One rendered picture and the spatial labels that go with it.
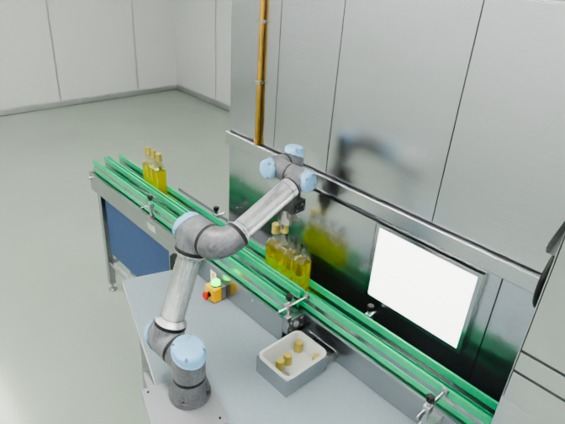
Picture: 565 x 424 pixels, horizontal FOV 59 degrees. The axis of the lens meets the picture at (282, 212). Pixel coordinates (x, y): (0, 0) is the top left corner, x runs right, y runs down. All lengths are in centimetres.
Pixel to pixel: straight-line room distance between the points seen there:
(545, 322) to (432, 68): 83
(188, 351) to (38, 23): 619
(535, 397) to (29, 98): 704
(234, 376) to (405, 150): 105
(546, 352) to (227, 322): 134
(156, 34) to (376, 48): 661
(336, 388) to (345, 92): 111
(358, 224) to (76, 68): 624
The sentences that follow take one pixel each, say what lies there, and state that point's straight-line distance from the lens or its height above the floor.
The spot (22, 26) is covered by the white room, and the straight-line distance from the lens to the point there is 746.
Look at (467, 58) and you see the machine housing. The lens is 164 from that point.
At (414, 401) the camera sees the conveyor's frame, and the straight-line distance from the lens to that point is 193.
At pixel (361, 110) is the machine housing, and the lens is 188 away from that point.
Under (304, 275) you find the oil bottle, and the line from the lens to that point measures 210.
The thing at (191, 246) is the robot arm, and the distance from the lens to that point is 169.
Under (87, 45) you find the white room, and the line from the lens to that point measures 778.
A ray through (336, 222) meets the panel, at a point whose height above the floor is 123.
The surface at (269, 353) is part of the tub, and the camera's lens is 202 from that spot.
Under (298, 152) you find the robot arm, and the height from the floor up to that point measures 153.
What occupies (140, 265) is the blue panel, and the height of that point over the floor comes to 45.
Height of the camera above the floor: 222
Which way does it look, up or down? 28 degrees down
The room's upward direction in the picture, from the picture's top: 4 degrees clockwise
